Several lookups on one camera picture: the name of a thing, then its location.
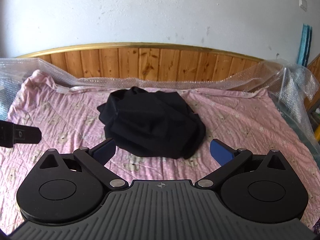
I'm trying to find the blue boards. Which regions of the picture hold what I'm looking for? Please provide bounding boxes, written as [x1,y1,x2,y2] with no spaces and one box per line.
[297,23,313,67]

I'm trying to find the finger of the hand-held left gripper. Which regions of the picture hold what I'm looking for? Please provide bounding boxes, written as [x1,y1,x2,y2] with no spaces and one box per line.
[0,121,42,148]

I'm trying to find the black pants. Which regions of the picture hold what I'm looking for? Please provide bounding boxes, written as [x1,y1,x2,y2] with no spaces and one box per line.
[97,86,207,160]

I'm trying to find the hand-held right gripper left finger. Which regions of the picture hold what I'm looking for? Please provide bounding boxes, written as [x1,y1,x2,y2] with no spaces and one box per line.
[39,138,127,189]

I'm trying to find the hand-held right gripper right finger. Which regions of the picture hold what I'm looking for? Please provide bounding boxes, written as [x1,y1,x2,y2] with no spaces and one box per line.
[194,138,287,188]

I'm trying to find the wooden furniture panel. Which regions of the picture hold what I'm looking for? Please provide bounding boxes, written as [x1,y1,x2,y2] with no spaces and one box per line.
[307,54,320,110]

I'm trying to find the wooden headboard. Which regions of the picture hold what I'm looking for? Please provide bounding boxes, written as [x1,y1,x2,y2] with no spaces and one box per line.
[14,42,265,82]

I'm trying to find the clear bubble wrap sheet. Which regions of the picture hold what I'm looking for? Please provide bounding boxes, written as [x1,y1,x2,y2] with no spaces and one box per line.
[0,56,320,153]

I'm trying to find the pink bear-print blanket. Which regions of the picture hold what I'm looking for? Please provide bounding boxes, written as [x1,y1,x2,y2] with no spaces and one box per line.
[0,69,320,233]

